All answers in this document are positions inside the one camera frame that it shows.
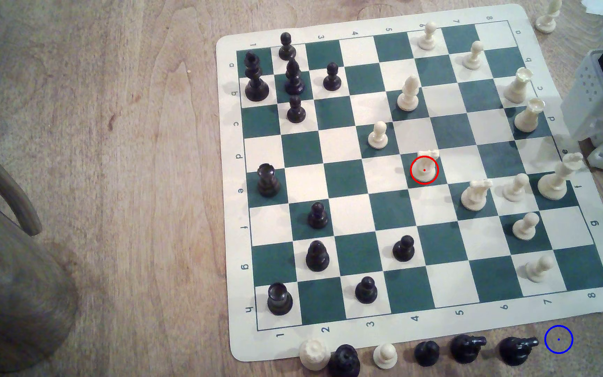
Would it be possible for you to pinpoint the black pawn chess piece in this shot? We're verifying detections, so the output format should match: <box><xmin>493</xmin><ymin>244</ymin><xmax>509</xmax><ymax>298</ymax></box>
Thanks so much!
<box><xmin>355</xmin><ymin>276</ymin><xmax>379</xmax><ymax>304</ymax></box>
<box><xmin>393</xmin><ymin>235</ymin><xmax>416</xmax><ymax>263</ymax></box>
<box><xmin>414</xmin><ymin>341</ymin><xmax>441</xmax><ymax>367</ymax></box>
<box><xmin>286</xmin><ymin>95</ymin><xmax>306</xmax><ymax>124</ymax></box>
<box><xmin>323</xmin><ymin>62</ymin><xmax>342</xmax><ymax>91</ymax></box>
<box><xmin>278</xmin><ymin>32</ymin><xmax>297</xmax><ymax>61</ymax></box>
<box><xmin>308</xmin><ymin>202</ymin><xmax>329</xmax><ymax>229</ymax></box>

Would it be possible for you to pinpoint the black rook chess piece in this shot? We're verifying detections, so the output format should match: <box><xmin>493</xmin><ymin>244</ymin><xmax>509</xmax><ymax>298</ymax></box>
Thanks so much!
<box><xmin>257</xmin><ymin>163</ymin><xmax>281</xmax><ymax>198</ymax></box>
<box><xmin>267</xmin><ymin>283</ymin><xmax>294</xmax><ymax>316</ymax></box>

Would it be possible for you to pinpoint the green white chess mat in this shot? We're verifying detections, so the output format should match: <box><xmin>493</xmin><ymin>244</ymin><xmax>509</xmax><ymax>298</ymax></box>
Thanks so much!
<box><xmin>216</xmin><ymin>4</ymin><xmax>603</xmax><ymax>362</ymax></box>

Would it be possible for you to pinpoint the white pawn chess piece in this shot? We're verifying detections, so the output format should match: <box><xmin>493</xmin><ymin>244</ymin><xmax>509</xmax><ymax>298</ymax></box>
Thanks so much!
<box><xmin>524</xmin><ymin>254</ymin><xmax>556</xmax><ymax>283</ymax></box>
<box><xmin>374</xmin><ymin>343</ymin><xmax>399</xmax><ymax>369</ymax></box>
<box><xmin>503</xmin><ymin>173</ymin><xmax>530</xmax><ymax>203</ymax></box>
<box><xmin>368</xmin><ymin>121</ymin><xmax>389</xmax><ymax>150</ymax></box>
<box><xmin>418</xmin><ymin>21</ymin><xmax>438</xmax><ymax>51</ymax></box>
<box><xmin>512</xmin><ymin>212</ymin><xmax>540</xmax><ymax>241</ymax></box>
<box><xmin>462</xmin><ymin>40</ymin><xmax>485</xmax><ymax>71</ymax></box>

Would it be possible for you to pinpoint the black bishop chess piece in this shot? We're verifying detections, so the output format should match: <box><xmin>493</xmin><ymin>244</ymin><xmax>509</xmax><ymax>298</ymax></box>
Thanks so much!
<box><xmin>284</xmin><ymin>58</ymin><xmax>305</xmax><ymax>95</ymax></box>

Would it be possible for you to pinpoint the black king chess piece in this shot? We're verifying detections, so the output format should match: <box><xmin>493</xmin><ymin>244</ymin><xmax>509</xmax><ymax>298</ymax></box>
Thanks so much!
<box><xmin>244</xmin><ymin>51</ymin><xmax>270</xmax><ymax>102</ymax></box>

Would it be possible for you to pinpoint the white bishop chess piece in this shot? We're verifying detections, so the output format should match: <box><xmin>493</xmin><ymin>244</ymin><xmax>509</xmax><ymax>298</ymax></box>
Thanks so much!
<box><xmin>535</xmin><ymin>0</ymin><xmax>563</xmax><ymax>34</ymax></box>
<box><xmin>397</xmin><ymin>75</ymin><xmax>420</xmax><ymax>112</ymax></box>

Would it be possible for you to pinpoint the white rook chess piece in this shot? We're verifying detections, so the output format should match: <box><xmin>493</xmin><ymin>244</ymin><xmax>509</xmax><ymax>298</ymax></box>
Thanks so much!
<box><xmin>504</xmin><ymin>67</ymin><xmax>535</xmax><ymax>104</ymax></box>
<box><xmin>300</xmin><ymin>339</ymin><xmax>331</xmax><ymax>371</ymax></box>
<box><xmin>514</xmin><ymin>98</ymin><xmax>546</xmax><ymax>133</ymax></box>

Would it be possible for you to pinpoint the black queen chess piece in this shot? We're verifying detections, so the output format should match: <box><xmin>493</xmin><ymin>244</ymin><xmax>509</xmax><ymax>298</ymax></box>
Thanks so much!
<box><xmin>329</xmin><ymin>345</ymin><xmax>361</xmax><ymax>377</ymax></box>

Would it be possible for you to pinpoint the black knight chess piece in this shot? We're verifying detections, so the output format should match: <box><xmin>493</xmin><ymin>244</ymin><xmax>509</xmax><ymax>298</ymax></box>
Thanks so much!
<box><xmin>499</xmin><ymin>336</ymin><xmax>540</xmax><ymax>366</ymax></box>
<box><xmin>449</xmin><ymin>334</ymin><xmax>488</xmax><ymax>364</ymax></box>

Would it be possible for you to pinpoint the white king chess piece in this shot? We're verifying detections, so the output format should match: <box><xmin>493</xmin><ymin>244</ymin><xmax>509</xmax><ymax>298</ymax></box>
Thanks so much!
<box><xmin>537</xmin><ymin>152</ymin><xmax>584</xmax><ymax>201</ymax></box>

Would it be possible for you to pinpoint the black pawn lower left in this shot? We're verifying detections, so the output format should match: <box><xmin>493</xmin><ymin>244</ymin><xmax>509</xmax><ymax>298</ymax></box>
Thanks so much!
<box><xmin>306</xmin><ymin>240</ymin><xmax>330</xmax><ymax>272</ymax></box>

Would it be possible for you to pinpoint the wooden chair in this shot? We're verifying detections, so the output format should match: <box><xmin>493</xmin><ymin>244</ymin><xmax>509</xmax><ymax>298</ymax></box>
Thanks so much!
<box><xmin>0</xmin><ymin>128</ymin><xmax>80</xmax><ymax>374</ymax></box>

